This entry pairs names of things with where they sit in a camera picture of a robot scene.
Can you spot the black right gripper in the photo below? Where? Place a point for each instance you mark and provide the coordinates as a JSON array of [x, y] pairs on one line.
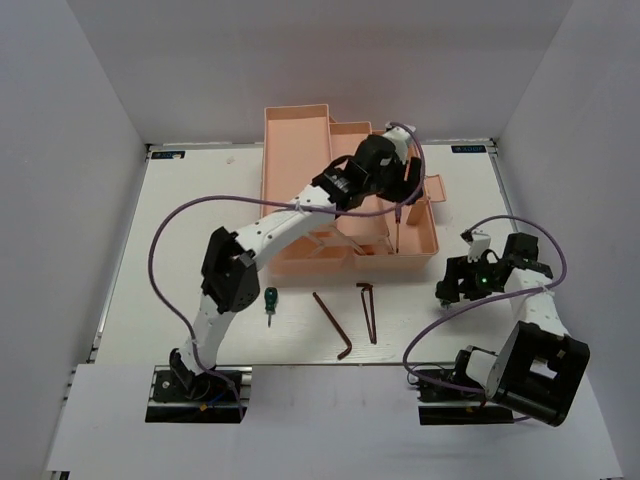
[[457, 268]]

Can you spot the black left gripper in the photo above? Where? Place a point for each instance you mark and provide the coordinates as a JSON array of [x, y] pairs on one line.
[[403, 188]]

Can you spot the blue red handled screwdriver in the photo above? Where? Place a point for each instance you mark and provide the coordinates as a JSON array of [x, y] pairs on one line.
[[398, 219]]

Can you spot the pink plastic toolbox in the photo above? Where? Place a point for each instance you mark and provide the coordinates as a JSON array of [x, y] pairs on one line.
[[299, 142]]

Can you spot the thick brown hex key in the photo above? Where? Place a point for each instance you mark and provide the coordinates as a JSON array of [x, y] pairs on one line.
[[368, 304]]

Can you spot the long brown hex key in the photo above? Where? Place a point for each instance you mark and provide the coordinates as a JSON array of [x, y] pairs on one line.
[[338, 328]]

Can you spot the green stubby screwdriver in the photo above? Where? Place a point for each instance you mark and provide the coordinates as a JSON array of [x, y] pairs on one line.
[[271, 300]]

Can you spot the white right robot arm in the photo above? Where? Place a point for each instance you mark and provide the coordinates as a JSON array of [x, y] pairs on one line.
[[540, 367]]

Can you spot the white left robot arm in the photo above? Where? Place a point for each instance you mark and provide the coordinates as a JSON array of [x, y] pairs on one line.
[[233, 260]]

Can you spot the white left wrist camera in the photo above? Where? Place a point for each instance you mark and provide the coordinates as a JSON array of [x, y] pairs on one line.
[[400, 135]]

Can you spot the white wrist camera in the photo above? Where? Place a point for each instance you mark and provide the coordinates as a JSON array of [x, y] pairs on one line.
[[400, 135], [478, 243]]

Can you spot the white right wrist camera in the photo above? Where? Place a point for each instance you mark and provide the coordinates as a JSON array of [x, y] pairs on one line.
[[478, 243]]

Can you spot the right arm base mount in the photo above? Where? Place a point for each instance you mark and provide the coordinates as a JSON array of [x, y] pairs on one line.
[[440, 406]]

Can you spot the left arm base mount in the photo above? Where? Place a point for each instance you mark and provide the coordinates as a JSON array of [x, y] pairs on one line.
[[213, 402]]

